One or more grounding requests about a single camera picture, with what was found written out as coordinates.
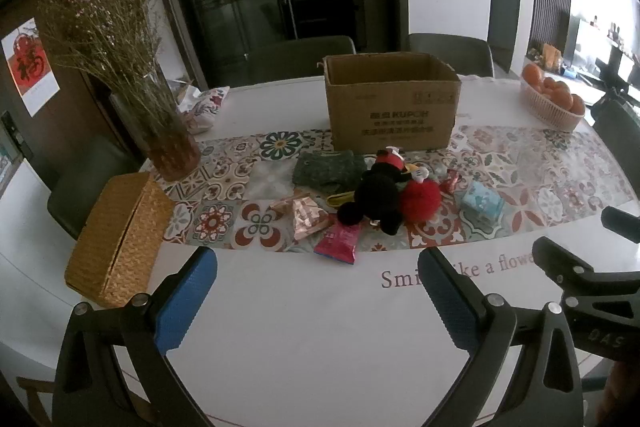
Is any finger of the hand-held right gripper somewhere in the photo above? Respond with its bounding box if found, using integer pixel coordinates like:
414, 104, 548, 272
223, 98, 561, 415
531, 237, 640, 304
600, 206, 640, 244

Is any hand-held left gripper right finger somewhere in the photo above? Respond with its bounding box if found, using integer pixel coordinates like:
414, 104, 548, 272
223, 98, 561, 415
417, 247, 583, 427

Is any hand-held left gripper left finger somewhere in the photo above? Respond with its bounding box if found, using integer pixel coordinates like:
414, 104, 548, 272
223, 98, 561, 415
50, 247, 218, 427

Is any black mouse plush toy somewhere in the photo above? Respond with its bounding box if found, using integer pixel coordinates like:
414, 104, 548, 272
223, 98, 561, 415
336, 147, 431, 236

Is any red foil snack packet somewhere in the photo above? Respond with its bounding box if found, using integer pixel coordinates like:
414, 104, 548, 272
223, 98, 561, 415
291, 197, 337, 242

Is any brown cardboard box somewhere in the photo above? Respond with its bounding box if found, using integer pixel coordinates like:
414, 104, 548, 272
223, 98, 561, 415
320, 52, 462, 152

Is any person's right forearm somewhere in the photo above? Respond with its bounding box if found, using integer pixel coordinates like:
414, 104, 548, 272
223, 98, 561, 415
602, 359, 640, 427

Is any woven wicker tissue box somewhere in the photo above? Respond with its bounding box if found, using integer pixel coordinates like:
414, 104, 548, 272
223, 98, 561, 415
64, 172, 176, 309

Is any dark green dining chair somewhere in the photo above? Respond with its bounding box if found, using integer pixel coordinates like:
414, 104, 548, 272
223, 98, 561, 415
247, 35, 357, 82
407, 33, 495, 78
47, 137, 141, 240
592, 89, 640, 162

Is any light blue tissue pack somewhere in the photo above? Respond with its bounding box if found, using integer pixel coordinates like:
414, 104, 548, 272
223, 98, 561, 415
459, 184, 505, 228

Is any small red candy wrapper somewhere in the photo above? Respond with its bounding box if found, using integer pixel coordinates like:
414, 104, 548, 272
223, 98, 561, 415
442, 169, 464, 194

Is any patterned tablecloth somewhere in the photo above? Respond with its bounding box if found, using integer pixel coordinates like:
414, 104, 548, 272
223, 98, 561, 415
0, 74, 640, 427

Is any pink snack packet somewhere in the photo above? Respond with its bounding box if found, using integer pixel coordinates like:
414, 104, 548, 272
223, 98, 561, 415
314, 224, 361, 266

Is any rose gold foil packet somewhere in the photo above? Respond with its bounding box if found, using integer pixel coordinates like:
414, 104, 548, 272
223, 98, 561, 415
270, 192, 313, 214

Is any white plastic basket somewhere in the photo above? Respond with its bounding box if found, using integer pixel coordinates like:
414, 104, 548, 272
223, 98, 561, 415
520, 77, 586, 132

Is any glass vase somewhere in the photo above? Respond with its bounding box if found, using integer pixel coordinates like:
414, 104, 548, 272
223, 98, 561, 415
109, 77, 202, 182

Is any pile of oranges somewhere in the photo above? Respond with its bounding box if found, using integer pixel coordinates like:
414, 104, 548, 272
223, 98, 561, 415
522, 63, 586, 115

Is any white television cabinet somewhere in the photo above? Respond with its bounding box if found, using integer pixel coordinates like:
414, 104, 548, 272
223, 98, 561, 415
560, 14, 640, 105

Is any green fabric pouch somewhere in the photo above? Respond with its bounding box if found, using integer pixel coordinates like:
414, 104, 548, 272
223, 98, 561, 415
292, 150, 368, 195

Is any floral cloth bag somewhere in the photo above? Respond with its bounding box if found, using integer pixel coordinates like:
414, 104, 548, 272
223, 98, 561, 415
177, 87, 231, 135

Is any brown wooden stool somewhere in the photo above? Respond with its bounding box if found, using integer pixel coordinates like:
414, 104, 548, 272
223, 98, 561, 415
16, 374, 56, 427

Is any brown wooden door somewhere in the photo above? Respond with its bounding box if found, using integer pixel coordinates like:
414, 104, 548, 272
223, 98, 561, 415
0, 0, 128, 188

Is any black door lock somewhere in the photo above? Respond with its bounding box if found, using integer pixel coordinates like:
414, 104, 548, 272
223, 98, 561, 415
1, 111, 34, 160

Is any red and white door poster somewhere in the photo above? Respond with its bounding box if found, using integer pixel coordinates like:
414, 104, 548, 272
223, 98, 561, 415
2, 18, 61, 116

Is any dried flower bouquet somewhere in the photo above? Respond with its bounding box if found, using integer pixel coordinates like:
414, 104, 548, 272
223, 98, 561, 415
37, 0, 181, 148

